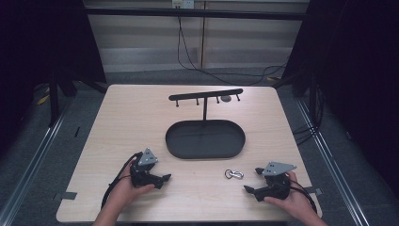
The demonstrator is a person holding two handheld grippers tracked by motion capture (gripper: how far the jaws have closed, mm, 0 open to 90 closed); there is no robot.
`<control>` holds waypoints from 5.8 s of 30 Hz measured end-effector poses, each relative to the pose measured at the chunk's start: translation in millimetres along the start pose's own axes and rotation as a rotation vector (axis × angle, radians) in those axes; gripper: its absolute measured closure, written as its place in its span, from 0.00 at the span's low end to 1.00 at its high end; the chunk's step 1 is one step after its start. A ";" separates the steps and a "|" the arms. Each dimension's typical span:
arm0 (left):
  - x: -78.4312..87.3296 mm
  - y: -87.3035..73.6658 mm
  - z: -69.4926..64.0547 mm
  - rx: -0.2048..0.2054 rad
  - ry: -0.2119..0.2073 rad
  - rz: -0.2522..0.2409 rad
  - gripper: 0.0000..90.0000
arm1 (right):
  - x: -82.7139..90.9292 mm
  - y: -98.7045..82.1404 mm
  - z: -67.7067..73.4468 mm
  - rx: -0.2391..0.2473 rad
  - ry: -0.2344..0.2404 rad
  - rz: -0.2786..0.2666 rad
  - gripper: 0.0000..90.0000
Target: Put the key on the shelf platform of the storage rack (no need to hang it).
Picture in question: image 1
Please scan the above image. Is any black horizontal bar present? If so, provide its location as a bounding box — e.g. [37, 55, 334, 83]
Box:
[84, 7, 311, 22]

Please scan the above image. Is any hand-held gripper black cable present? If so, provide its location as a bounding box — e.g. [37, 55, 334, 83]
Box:
[100, 151, 144, 211]
[288, 179, 318, 215]

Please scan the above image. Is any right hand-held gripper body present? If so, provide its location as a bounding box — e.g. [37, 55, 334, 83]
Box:
[259, 161, 298, 202]

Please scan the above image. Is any white wall socket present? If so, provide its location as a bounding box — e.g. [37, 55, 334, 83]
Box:
[171, 0, 195, 9]

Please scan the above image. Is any right hand-held gripper black cable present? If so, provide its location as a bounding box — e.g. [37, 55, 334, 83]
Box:
[288, 179, 318, 215]

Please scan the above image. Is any bundle of black floor cables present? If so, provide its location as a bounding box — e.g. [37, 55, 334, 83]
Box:
[292, 82, 326, 147]

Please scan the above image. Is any yellow tape piece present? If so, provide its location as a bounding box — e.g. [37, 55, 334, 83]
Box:
[36, 93, 51, 106]

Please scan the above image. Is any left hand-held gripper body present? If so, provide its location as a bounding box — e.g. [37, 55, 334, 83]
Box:
[129, 147, 165, 189]

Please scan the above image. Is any long black wall cable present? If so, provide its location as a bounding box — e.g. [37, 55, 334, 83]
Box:
[176, 7, 288, 87]

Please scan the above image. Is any black hook rack with tray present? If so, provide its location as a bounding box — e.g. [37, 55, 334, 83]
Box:
[165, 88, 247, 160]

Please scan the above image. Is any thin vertical pole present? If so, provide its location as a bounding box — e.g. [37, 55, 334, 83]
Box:
[199, 1, 208, 70]

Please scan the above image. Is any grey tape strip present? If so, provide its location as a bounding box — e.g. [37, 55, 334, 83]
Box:
[52, 191, 78, 202]
[302, 186, 324, 197]

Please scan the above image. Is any black curtain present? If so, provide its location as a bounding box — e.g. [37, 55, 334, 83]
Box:
[0, 0, 108, 154]
[272, 0, 399, 202]

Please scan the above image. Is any aluminium floor rail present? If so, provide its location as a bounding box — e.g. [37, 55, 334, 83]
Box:
[294, 95, 373, 226]
[0, 103, 77, 226]

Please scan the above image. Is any left hand-held gripper black cable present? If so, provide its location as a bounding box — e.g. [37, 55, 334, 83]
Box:
[100, 151, 144, 211]

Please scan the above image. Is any silver carabiner with key ring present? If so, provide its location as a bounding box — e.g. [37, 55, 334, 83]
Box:
[224, 169, 246, 181]

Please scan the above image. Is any black metal stand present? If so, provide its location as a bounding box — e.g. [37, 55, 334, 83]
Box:
[308, 73, 320, 126]
[47, 73, 61, 128]

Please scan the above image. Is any person's right hand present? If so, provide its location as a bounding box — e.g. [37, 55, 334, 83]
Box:
[263, 170, 315, 221]

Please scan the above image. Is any person's left hand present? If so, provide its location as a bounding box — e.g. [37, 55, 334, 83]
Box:
[107, 156, 156, 215]

